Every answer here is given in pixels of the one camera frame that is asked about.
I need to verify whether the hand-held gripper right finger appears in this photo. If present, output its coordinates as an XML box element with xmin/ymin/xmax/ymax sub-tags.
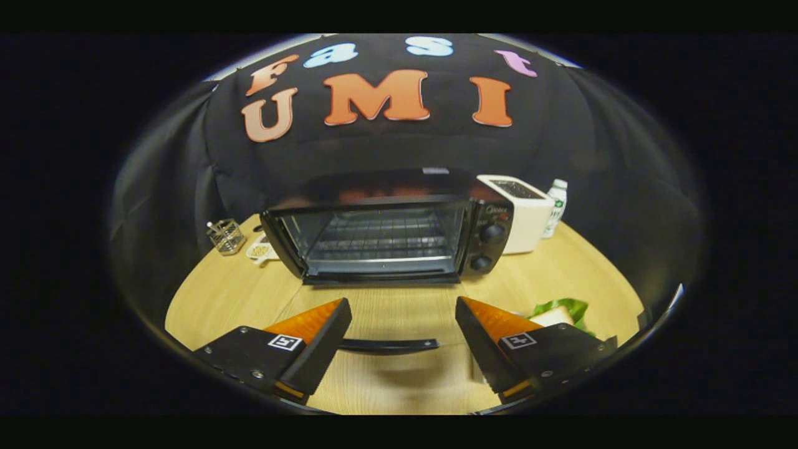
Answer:
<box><xmin>455</xmin><ymin>296</ymin><xmax>618</xmax><ymax>405</ymax></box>

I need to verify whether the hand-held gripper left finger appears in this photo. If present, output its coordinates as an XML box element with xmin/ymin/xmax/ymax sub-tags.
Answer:
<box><xmin>193</xmin><ymin>297</ymin><xmax>353</xmax><ymax>405</ymax></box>

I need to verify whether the lettuce sandwich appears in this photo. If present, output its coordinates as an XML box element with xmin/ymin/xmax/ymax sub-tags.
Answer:
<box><xmin>529</xmin><ymin>298</ymin><xmax>590</xmax><ymax>331</ymax></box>

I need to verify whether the black toaster oven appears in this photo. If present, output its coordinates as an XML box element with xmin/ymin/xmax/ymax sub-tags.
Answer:
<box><xmin>261</xmin><ymin>167</ymin><xmax>515</xmax><ymax>356</ymax></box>

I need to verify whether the white bread toaster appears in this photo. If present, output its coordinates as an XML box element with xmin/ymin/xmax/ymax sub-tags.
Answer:
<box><xmin>477</xmin><ymin>175</ymin><xmax>555</xmax><ymax>255</ymax></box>

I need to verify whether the clear glass holder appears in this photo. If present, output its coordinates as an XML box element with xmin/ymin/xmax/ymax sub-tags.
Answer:
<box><xmin>207</xmin><ymin>218</ymin><xmax>247</xmax><ymax>256</ymax></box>

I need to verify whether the clear plastic bottle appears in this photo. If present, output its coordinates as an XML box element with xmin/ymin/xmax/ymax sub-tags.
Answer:
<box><xmin>541</xmin><ymin>179</ymin><xmax>569</xmax><ymax>239</ymax></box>

